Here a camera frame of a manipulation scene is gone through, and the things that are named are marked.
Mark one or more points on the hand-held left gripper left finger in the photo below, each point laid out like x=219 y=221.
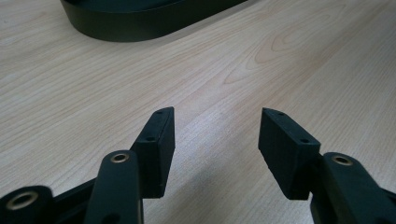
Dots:
x=155 y=149

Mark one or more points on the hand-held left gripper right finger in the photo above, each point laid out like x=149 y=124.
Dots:
x=285 y=155

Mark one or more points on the black hook rack with oval tray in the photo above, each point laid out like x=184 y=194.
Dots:
x=146 y=18

